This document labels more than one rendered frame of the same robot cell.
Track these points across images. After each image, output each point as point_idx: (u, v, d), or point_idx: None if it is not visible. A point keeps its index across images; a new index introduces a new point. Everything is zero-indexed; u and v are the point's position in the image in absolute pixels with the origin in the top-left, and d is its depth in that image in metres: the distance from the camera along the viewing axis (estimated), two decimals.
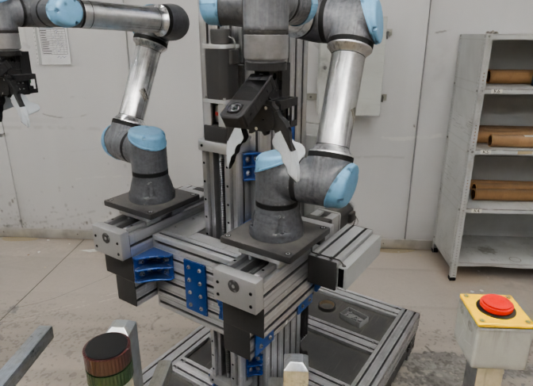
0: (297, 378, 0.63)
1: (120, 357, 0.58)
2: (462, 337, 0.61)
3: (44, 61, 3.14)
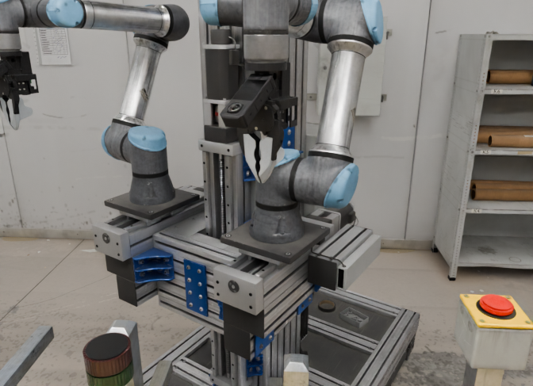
0: (297, 379, 0.63)
1: (120, 357, 0.58)
2: (462, 337, 0.61)
3: (44, 61, 3.15)
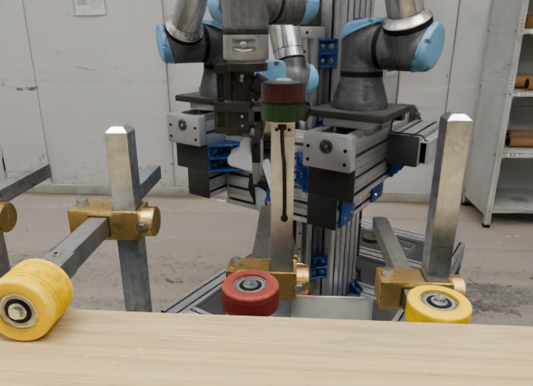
0: (461, 129, 0.64)
1: (301, 85, 0.59)
2: None
3: (78, 12, 3.16)
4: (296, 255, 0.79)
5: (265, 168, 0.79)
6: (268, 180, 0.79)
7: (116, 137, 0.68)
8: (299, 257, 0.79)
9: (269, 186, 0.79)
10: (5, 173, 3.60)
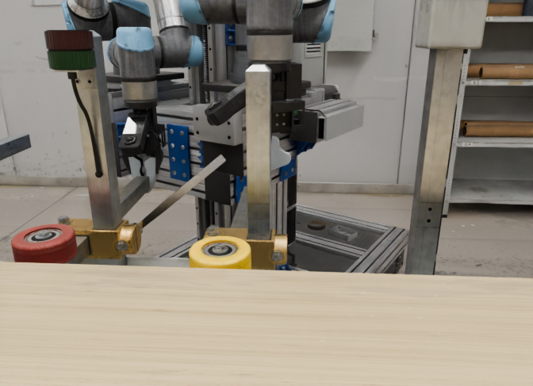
0: (259, 80, 0.64)
1: (80, 31, 0.58)
2: (421, 32, 0.62)
3: (36, 1, 3.15)
4: (146, 223, 0.78)
5: (216, 161, 0.78)
6: (205, 168, 0.78)
7: None
8: (144, 226, 0.78)
9: (201, 172, 0.78)
10: None
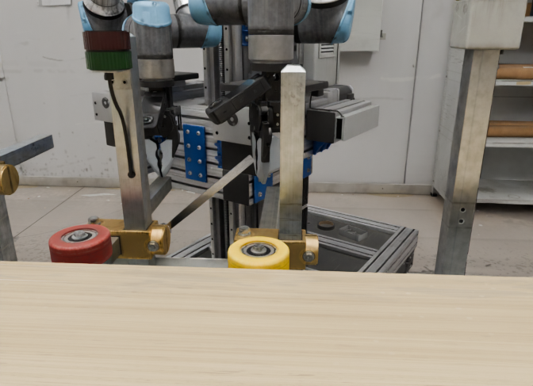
0: (295, 81, 0.64)
1: (119, 32, 0.58)
2: (458, 32, 0.62)
3: (44, 1, 3.15)
4: (174, 223, 0.78)
5: (244, 162, 0.78)
6: (235, 169, 0.78)
7: None
8: (174, 227, 0.78)
9: (229, 172, 0.78)
10: None
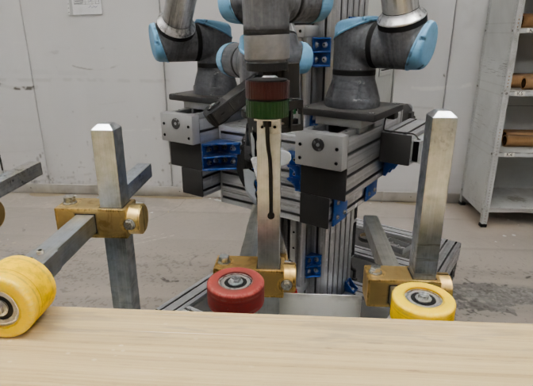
0: (446, 126, 0.64)
1: (285, 82, 0.59)
2: None
3: (74, 11, 3.16)
4: (284, 254, 0.78)
5: (254, 166, 0.78)
6: None
7: (101, 135, 0.68)
8: (287, 256, 0.79)
9: None
10: (2, 172, 3.60)
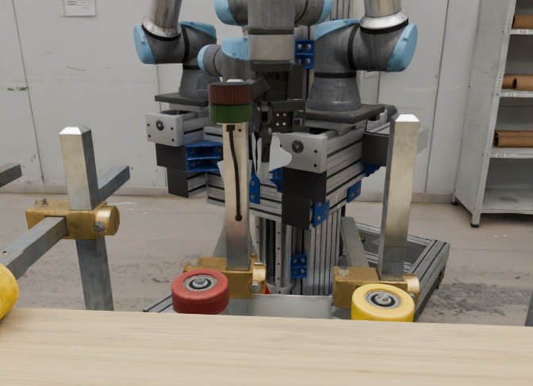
0: (408, 129, 0.65)
1: (246, 86, 0.60)
2: None
3: (68, 12, 3.16)
4: (254, 255, 0.79)
5: (221, 170, 0.79)
6: (224, 181, 0.79)
7: (70, 138, 0.68)
8: (258, 257, 0.79)
9: None
10: None
